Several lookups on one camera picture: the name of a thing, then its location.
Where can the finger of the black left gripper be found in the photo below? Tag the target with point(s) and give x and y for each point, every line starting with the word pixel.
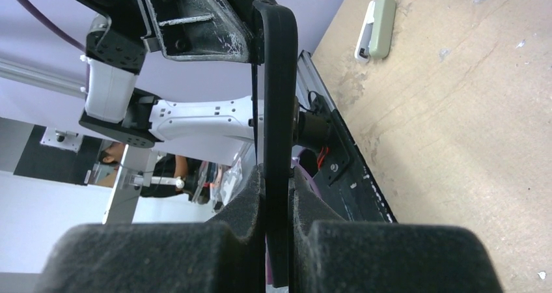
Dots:
pixel 203 30

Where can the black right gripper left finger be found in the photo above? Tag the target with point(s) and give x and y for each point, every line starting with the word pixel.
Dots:
pixel 224 254

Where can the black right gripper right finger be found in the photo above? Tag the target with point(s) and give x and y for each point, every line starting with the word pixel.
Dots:
pixel 331 254

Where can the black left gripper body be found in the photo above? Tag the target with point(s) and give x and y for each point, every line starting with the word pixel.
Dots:
pixel 123 16

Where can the black phone case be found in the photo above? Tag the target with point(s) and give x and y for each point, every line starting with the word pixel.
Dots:
pixel 279 52

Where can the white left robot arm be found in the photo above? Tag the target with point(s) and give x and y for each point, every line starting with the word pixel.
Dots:
pixel 117 109

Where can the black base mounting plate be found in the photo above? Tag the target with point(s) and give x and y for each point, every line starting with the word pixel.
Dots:
pixel 342 176

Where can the person with dark hair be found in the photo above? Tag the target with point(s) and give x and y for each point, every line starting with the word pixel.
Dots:
pixel 170 165

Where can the grey white small device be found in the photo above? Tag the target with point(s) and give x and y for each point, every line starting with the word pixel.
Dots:
pixel 374 40

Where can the aluminium front rail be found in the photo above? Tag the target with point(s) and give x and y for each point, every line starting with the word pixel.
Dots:
pixel 41 78

